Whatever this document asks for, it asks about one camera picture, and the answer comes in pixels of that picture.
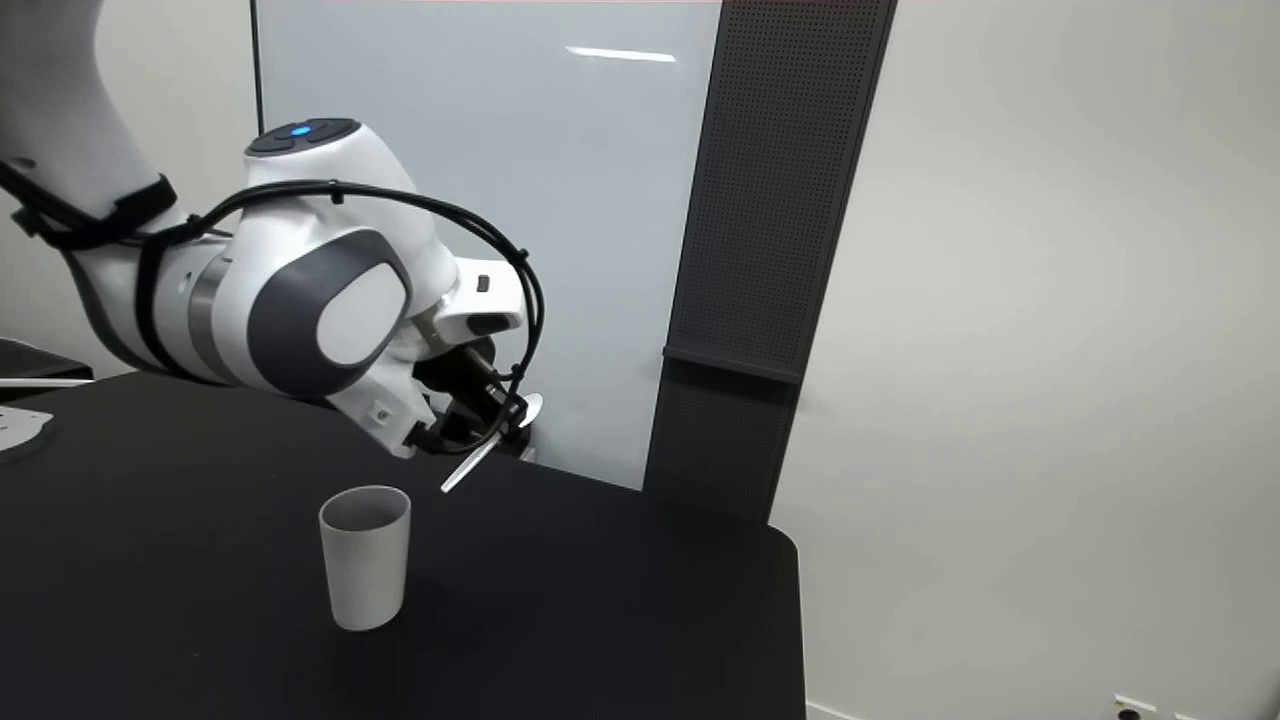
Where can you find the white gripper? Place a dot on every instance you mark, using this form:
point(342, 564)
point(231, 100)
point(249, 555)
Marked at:
point(425, 360)

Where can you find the white plastic spoon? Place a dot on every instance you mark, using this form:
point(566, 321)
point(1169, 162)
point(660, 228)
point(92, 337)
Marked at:
point(519, 429)

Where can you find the whiteboard panel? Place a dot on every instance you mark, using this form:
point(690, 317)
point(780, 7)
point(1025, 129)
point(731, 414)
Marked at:
point(573, 129)

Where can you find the black vertical post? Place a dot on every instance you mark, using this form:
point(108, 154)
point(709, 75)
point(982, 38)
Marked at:
point(780, 138)

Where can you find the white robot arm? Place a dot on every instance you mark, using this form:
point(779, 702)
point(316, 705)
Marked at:
point(329, 276)

